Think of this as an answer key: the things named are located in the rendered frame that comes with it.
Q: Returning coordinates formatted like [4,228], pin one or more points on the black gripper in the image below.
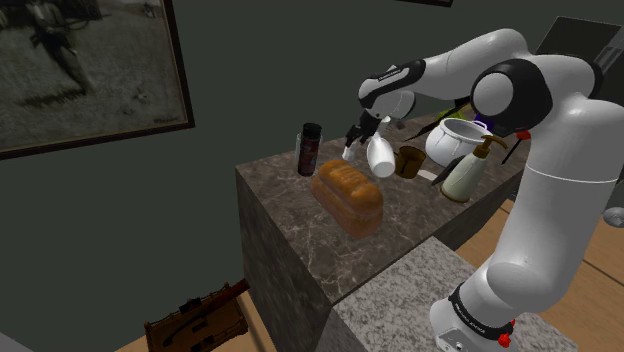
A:
[368,126]

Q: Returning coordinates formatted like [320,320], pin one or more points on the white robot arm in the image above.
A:
[551,204]

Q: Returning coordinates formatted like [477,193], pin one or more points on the white vase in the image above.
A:
[382,157]

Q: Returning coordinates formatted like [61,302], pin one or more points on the small white object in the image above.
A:
[348,154]

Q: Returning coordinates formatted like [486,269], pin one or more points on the brown mug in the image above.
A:
[408,163]

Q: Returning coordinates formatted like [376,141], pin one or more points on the black can with red label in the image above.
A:
[309,151]

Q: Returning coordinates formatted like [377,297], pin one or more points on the brown bread loaf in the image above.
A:
[348,195]

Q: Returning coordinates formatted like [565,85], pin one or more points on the yellow-green object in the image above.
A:
[451,114]

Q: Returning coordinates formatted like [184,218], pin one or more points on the cream soap dispenser bronze pump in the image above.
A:
[463,178]

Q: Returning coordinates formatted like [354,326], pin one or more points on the purple object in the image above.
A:
[483,122]

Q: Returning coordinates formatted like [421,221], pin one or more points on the grey speckled robot stand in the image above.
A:
[390,302]

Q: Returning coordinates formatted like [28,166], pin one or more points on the dark flat panel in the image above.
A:
[570,41]

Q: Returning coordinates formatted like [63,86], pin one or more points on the brown wooden crate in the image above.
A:
[195,324]

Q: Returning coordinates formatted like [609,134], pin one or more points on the framed grey wall picture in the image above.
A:
[83,73]

